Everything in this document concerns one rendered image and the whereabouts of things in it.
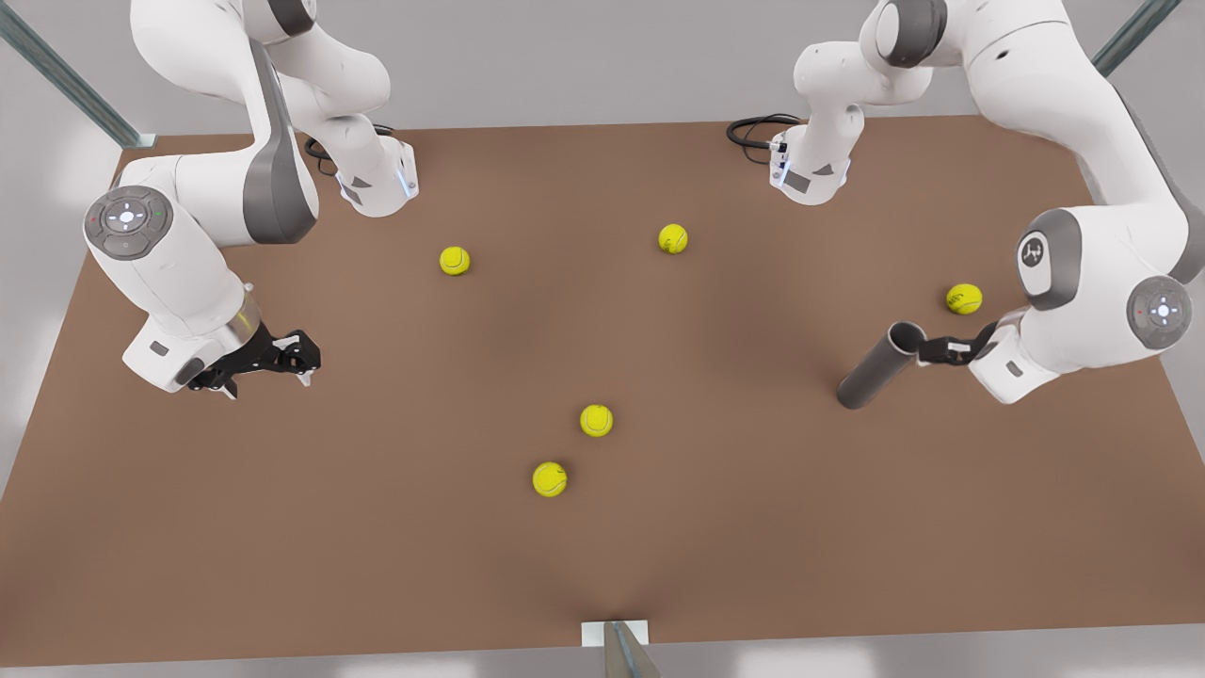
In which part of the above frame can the grey tennis ball tube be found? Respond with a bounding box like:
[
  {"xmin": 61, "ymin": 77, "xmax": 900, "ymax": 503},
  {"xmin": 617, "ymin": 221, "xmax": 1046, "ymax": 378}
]
[{"xmin": 836, "ymin": 321, "xmax": 929, "ymax": 411}]

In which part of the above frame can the black cable loop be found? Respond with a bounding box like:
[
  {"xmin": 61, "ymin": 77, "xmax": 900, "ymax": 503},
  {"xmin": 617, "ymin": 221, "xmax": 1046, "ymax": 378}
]
[
  {"xmin": 303, "ymin": 123, "xmax": 396, "ymax": 177},
  {"xmin": 726, "ymin": 114, "xmax": 803, "ymax": 168}
]

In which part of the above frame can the silver frame post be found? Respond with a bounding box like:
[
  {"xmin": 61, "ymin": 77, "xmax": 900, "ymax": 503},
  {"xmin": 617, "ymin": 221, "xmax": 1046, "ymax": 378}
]
[
  {"xmin": 581, "ymin": 620, "xmax": 662, "ymax": 678},
  {"xmin": 0, "ymin": 5, "xmax": 157, "ymax": 151},
  {"xmin": 1092, "ymin": 0, "xmax": 1181, "ymax": 78}
]

